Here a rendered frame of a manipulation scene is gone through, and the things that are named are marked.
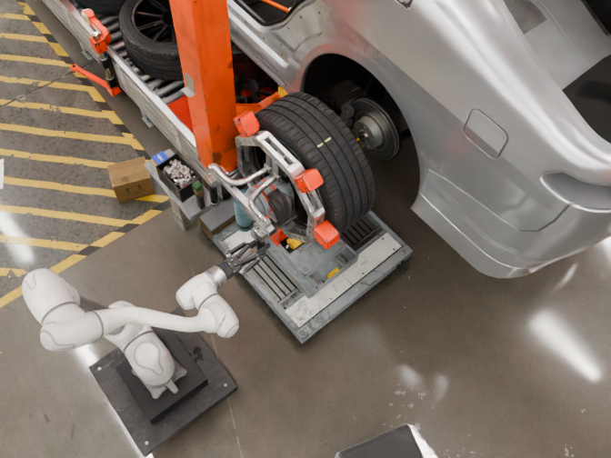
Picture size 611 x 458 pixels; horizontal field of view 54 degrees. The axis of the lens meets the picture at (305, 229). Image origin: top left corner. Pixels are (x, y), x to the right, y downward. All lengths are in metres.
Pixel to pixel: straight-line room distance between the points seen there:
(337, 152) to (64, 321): 1.20
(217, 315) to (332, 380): 1.04
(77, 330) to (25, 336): 1.40
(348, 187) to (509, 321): 1.44
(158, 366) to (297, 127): 1.14
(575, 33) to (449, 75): 1.45
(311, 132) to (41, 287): 1.16
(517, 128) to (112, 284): 2.32
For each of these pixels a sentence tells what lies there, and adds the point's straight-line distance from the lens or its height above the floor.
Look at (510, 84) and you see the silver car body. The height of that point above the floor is 1.67.
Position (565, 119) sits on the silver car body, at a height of 1.66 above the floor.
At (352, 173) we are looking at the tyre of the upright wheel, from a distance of 2.51.
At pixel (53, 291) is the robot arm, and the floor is 1.19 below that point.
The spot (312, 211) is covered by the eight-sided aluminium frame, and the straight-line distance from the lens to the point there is 2.48.
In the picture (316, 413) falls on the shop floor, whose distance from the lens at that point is 3.19.
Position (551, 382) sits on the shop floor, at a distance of 3.53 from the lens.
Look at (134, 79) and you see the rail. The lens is 3.82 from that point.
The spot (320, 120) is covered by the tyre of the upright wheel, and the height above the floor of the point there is 1.18.
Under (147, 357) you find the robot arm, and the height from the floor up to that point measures 0.65.
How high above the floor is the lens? 3.11
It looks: 60 degrees down
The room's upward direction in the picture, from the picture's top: 5 degrees clockwise
